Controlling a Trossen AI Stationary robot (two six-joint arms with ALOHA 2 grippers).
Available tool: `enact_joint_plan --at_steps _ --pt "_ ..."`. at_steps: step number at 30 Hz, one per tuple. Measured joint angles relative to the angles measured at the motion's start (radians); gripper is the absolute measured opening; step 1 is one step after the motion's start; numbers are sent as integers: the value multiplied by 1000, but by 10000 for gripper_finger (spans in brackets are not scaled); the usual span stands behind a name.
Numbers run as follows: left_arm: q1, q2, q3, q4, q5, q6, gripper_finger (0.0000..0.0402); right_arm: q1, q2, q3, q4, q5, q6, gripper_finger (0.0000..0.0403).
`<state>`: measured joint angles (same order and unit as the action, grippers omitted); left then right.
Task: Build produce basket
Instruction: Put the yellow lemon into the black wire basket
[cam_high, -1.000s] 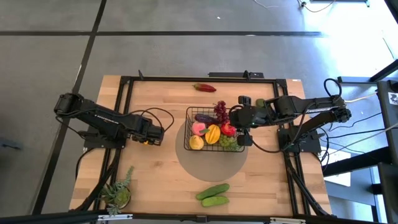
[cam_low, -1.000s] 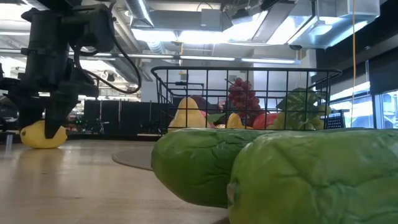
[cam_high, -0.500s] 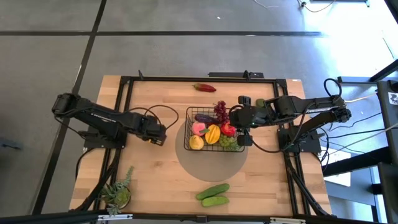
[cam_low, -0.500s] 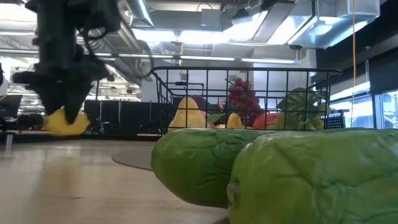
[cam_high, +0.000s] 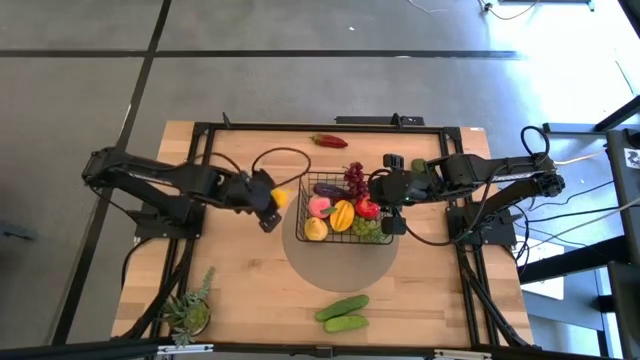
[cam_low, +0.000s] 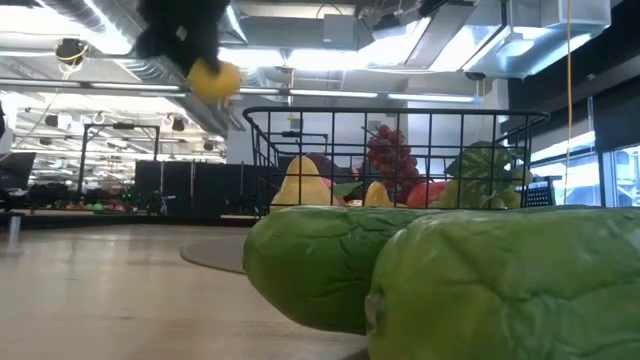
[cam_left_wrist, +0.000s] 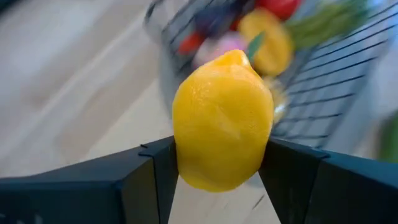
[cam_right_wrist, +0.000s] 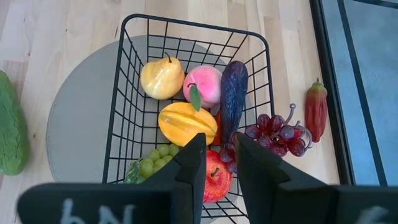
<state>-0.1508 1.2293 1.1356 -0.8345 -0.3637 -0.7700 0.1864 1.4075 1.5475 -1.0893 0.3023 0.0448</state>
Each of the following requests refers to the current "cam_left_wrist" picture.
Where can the purple eggplant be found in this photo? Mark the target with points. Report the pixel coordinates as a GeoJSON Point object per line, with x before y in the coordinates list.
{"type": "Point", "coordinates": [217, 18]}

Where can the yellow lemon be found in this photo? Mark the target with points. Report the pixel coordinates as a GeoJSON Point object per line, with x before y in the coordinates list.
{"type": "Point", "coordinates": [220, 124]}

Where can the red apple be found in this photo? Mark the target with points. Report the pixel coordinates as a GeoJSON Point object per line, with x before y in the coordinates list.
{"type": "Point", "coordinates": [280, 7]}

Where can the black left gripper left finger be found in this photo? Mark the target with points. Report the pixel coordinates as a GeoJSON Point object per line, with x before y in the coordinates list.
{"type": "Point", "coordinates": [77, 199]}

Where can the pink peach with leaf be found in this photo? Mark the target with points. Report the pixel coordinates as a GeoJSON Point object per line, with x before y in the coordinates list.
{"type": "Point", "coordinates": [217, 46]}

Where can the green cucumber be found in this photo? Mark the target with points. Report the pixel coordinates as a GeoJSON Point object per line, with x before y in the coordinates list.
{"type": "Point", "coordinates": [390, 140]}

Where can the yellow star fruit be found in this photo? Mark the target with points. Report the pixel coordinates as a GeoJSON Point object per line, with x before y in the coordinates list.
{"type": "Point", "coordinates": [270, 46]}

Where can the red chili pepper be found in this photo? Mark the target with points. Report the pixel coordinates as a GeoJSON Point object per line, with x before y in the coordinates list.
{"type": "Point", "coordinates": [189, 43]}

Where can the green grapes bunch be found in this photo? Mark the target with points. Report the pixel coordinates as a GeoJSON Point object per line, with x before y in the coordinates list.
{"type": "Point", "coordinates": [326, 21]}

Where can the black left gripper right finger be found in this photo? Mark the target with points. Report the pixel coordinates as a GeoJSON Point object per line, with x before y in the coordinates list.
{"type": "Point", "coordinates": [342, 193]}

